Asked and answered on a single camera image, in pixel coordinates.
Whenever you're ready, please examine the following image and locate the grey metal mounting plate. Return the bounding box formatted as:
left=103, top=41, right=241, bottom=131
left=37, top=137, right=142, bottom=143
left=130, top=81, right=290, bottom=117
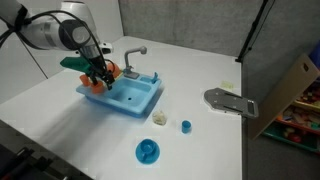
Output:
left=203, top=87, right=260, bottom=120

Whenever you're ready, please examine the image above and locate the orange toy mug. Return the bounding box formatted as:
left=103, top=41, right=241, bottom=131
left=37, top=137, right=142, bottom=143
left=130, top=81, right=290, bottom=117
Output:
left=91, top=81, right=104, bottom=95

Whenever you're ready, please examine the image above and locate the grey toy faucet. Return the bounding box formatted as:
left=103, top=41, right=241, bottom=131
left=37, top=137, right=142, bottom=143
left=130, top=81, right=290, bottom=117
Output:
left=123, top=45, right=148, bottom=80

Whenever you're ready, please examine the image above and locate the pale yellow paper note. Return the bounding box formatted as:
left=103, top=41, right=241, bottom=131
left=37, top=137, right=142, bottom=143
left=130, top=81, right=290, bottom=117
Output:
left=220, top=80, right=235, bottom=90

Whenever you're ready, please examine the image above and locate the blue toy tap lever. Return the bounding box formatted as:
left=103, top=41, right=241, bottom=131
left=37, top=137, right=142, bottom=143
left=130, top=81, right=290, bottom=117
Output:
left=151, top=71, right=160, bottom=85

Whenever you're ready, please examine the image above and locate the orange toy plate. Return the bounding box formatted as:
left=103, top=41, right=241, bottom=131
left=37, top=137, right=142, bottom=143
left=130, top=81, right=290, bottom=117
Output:
left=107, top=62, right=122, bottom=80

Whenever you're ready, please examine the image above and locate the small orange toy cup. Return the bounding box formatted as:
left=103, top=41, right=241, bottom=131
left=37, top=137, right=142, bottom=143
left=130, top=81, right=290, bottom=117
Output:
left=79, top=74, right=92, bottom=88

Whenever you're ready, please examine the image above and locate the small blue toy cup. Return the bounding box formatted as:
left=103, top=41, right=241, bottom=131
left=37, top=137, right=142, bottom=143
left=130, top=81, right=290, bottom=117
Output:
left=181, top=120, right=193, bottom=135

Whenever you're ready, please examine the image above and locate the blue toy saucer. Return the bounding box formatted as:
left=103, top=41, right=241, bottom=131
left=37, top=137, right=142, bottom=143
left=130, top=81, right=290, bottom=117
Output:
left=134, top=138, right=161, bottom=165

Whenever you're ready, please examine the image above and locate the black stand pole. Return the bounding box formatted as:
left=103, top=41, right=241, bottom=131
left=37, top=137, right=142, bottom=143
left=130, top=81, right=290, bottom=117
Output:
left=234, top=0, right=276, bottom=64

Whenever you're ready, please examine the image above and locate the wooden toy shelf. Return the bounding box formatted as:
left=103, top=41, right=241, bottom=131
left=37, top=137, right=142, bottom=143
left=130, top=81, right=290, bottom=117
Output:
left=248, top=53, right=320, bottom=154

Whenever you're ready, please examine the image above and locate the black stand equipment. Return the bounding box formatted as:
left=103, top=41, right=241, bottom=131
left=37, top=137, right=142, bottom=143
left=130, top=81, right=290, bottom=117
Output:
left=0, top=119, right=95, bottom=180

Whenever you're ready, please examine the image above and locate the blue toy mug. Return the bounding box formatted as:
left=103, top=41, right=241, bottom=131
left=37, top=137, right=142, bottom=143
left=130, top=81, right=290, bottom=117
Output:
left=139, top=139, right=156, bottom=158

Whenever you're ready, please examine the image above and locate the green toy item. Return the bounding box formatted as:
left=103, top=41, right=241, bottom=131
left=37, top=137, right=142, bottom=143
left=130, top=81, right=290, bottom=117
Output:
left=59, top=56, right=94, bottom=76

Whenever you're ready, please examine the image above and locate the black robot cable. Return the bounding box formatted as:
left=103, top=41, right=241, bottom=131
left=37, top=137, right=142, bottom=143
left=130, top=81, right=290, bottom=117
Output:
left=0, top=9, right=113, bottom=83

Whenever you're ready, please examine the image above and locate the cream toy sponge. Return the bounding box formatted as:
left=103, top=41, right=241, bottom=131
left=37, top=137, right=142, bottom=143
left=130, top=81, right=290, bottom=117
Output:
left=152, top=111, right=168, bottom=127

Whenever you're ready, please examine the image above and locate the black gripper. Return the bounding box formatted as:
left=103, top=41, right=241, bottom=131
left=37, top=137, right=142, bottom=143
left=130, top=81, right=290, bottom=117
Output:
left=79, top=53, right=116, bottom=91

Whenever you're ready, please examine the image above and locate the blue toy sink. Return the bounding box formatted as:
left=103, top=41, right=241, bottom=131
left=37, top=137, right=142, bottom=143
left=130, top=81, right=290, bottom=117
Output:
left=75, top=71, right=163, bottom=118

